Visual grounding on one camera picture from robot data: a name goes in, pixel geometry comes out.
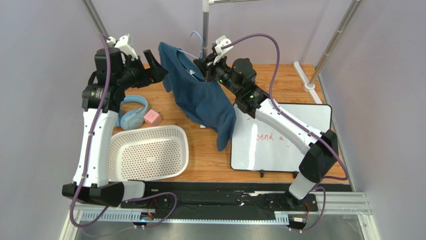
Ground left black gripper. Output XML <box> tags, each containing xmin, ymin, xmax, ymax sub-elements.
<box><xmin>115</xmin><ymin>49</ymin><xmax>168</xmax><ymax>91</ymax></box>

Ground dark blue t shirt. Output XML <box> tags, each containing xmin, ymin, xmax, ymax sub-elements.
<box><xmin>157</xmin><ymin>42</ymin><xmax>237</xmax><ymax>151</ymax></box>

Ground light blue wire hanger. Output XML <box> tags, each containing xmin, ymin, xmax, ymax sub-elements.
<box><xmin>178</xmin><ymin>30</ymin><xmax>204</xmax><ymax>59</ymax></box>

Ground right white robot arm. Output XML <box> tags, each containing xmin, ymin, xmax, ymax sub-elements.
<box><xmin>193</xmin><ymin>54</ymin><xmax>339</xmax><ymax>202</ymax></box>

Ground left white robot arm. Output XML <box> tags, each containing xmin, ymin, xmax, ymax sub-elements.
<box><xmin>61</xmin><ymin>47</ymin><xmax>168</xmax><ymax>207</ymax></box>

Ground pink cube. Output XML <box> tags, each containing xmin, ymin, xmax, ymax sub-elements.
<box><xmin>143</xmin><ymin>109</ymin><xmax>162</xmax><ymax>127</ymax></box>

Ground light blue headphones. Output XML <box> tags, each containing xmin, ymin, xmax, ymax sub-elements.
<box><xmin>115</xmin><ymin>95</ymin><xmax>150</xmax><ymax>131</ymax></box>

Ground white perforated plastic basket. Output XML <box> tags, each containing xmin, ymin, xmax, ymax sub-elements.
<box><xmin>107</xmin><ymin>125</ymin><xmax>189</xmax><ymax>182</ymax></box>

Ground whiteboard with red writing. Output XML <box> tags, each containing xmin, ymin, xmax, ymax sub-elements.
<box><xmin>230</xmin><ymin>102</ymin><xmax>332</xmax><ymax>172</ymax></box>

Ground silver clothes rack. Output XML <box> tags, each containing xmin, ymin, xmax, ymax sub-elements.
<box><xmin>201</xmin><ymin>0</ymin><xmax>363</xmax><ymax>104</ymax></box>

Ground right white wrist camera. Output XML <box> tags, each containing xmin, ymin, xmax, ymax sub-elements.
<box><xmin>212</xmin><ymin>35</ymin><xmax>234</xmax><ymax>65</ymax></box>

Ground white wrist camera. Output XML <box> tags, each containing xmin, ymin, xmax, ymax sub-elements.
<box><xmin>106</xmin><ymin>34</ymin><xmax>139</xmax><ymax>61</ymax></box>
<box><xmin>212</xmin><ymin>35</ymin><xmax>234</xmax><ymax>65</ymax></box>

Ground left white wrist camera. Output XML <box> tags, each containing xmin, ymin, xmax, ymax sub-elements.
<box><xmin>106</xmin><ymin>34</ymin><xmax>139</xmax><ymax>61</ymax></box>

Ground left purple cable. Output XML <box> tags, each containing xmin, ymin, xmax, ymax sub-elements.
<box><xmin>69</xmin><ymin>34</ymin><xmax>179</xmax><ymax>230</ymax></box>

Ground purple cable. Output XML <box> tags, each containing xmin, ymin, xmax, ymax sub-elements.
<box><xmin>69</xmin><ymin>34</ymin><xmax>179</xmax><ymax>230</ymax></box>
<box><xmin>221</xmin><ymin>33</ymin><xmax>350</xmax><ymax>233</ymax></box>

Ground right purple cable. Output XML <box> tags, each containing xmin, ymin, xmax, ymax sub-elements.
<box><xmin>221</xmin><ymin>33</ymin><xmax>350</xmax><ymax>233</ymax></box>

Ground left aluminium frame post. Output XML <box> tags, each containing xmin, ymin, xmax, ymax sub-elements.
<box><xmin>81</xmin><ymin>0</ymin><xmax>109</xmax><ymax>36</ymax></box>

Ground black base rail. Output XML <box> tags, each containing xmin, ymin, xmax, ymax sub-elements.
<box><xmin>121</xmin><ymin>181</ymin><xmax>321</xmax><ymax>228</ymax></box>

